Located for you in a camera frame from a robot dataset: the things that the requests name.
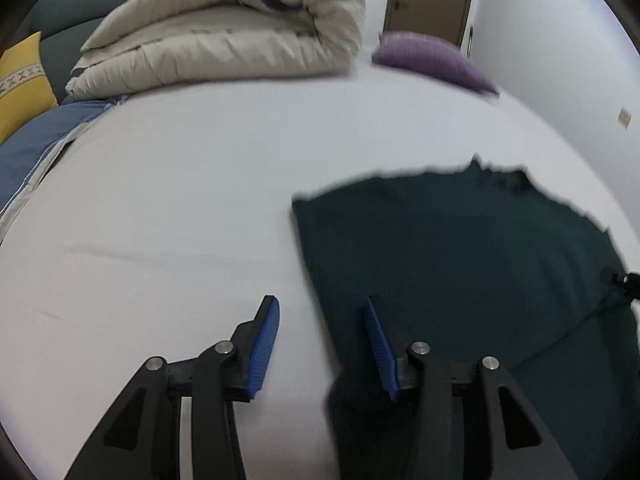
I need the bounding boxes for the dark green sweater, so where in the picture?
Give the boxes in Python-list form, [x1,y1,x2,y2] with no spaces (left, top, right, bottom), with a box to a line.
[293,162,639,479]

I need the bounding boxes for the white bed sheet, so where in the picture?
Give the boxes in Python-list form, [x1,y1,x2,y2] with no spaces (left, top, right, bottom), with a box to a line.
[0,56,632,480]

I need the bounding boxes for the purple cushion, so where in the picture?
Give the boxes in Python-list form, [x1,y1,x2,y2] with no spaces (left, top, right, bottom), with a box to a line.
[372,32,499,96]

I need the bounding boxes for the blue bed pillow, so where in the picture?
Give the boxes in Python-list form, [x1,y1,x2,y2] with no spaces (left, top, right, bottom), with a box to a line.
[1,98,126,238]

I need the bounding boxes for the beige rolled duvet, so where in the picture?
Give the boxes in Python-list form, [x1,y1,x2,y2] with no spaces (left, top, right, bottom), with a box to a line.
[65,0,366,101]

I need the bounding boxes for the yellow patterned cushion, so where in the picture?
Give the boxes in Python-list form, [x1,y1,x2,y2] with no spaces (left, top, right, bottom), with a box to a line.
[0,32,58,144]

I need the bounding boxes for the dark grey upholstered headboard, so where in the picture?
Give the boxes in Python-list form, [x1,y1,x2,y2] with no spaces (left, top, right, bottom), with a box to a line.
[11,0,127,103]

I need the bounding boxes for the beige wall switch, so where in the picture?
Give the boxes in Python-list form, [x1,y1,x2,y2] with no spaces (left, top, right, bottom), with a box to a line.
[617,107,632,129]

